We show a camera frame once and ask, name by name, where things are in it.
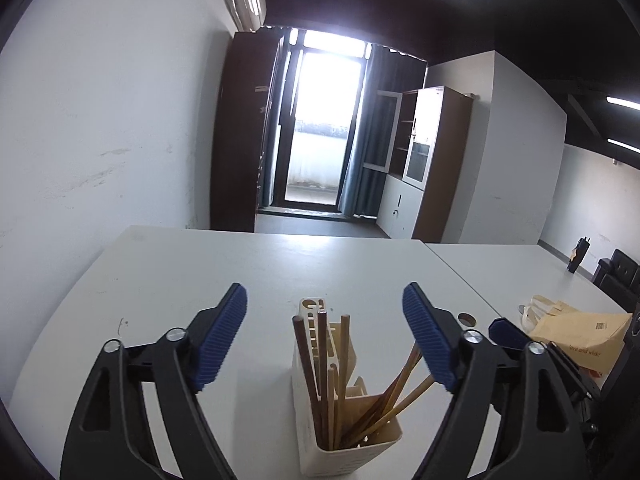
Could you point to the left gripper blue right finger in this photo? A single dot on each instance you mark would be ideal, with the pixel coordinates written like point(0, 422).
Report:
point(539, 434)

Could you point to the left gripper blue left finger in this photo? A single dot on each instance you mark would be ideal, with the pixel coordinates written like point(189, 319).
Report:
point(109, 436)

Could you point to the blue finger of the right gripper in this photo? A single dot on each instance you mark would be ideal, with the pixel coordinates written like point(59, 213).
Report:
point(507, 335)

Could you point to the small dark object on table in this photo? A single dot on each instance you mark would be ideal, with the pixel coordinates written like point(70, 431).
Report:
point(578, 254)

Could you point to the black leather sofa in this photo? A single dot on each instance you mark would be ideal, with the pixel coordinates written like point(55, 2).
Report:
point(617, 275)

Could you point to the cream plastic utensil holder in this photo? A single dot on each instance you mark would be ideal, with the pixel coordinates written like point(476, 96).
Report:
point(348, 401)

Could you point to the white and brown cabinet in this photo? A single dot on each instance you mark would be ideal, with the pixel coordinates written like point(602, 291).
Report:
point(424, 163)

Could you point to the ceiling strip light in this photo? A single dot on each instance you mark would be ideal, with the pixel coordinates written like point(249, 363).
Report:
point(623, 102)

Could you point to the blue grey curtain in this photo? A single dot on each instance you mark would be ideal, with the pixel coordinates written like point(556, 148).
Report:
point(388, 74)

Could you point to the glass balcony door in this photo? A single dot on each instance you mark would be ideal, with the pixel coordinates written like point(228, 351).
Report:
point(322, 89)

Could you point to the dark brown wardrobe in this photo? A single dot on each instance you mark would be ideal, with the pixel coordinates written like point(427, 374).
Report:
point(242, 114)

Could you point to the round table cable grommet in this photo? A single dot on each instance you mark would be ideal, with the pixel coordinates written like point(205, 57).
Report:
point(467, 319)

